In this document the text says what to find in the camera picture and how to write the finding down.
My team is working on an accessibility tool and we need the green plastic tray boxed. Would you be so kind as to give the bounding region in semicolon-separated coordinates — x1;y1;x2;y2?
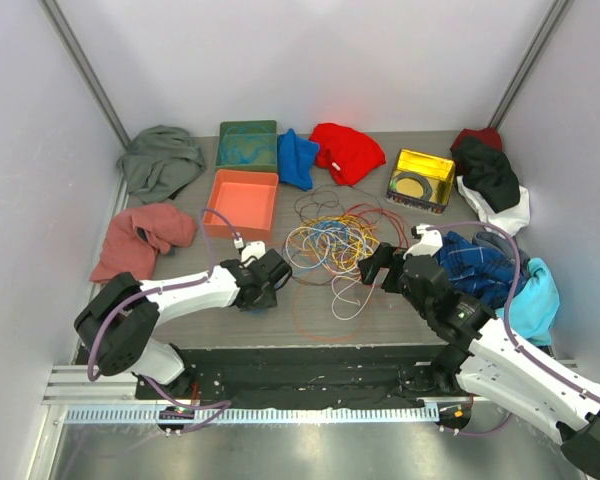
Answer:
215;120;278;173

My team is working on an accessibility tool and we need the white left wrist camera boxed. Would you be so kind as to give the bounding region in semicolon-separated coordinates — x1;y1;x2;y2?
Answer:
234;238;266;264

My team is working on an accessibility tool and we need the blue plaid cloth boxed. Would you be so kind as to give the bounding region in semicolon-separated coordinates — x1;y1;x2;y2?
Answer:
435;231;530;310

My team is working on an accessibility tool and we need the orange plastic tray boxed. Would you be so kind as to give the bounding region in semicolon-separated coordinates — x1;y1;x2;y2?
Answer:
207;169;279;241

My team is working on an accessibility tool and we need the brown wire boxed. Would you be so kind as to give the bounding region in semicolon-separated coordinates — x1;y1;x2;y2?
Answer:
285;183;381;287

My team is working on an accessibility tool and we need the white cloth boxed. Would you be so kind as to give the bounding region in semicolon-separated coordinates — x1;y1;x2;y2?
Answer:
457;176;531;236

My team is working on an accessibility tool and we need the salmon pink cloth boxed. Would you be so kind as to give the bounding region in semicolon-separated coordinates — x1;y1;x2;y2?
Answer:
90;203;196;284

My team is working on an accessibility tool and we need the royal blue cloth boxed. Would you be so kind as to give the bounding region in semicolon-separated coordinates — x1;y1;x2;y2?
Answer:
277;128;320;191

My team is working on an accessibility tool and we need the gold tin box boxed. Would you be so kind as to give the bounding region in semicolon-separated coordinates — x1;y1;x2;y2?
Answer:
385;149;456;215

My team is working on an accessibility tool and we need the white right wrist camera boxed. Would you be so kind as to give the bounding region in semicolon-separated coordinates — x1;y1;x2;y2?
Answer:
403;224;443;259

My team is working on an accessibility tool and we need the grey cloth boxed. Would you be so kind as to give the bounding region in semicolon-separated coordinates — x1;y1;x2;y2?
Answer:
116;125;207;204

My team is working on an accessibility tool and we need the cyan cloth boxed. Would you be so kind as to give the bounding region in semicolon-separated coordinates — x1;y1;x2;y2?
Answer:
509;258;560;347

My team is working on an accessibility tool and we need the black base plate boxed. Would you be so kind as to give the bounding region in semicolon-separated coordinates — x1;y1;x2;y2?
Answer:
165;345;465;410

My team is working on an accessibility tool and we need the white wire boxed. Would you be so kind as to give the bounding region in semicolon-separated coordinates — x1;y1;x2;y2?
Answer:
287;224;381;322

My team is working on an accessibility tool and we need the yellow wire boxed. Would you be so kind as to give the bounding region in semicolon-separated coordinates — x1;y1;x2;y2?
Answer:
285;214;381;274

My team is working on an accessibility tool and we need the orange wire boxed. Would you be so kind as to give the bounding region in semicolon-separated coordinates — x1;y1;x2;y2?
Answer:
292;219;379;344

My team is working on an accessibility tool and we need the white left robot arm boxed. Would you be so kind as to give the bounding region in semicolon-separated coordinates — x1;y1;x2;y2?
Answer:
74;249;292;399

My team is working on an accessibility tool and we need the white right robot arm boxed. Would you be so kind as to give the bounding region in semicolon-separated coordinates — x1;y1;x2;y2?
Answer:
358;243;600;479

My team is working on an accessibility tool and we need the dark red cloth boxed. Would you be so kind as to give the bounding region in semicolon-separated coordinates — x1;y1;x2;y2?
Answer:
450;127;503;152

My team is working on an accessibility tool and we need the black cloth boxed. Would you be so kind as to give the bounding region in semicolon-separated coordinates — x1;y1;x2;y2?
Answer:
452;137;521;213

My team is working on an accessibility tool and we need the white slotted cable duct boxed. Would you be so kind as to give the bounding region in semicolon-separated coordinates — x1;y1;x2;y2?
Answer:
64;403;439;425

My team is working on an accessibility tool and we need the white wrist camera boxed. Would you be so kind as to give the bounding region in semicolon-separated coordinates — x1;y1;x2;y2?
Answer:
403;224;443;259
234;238;266;264

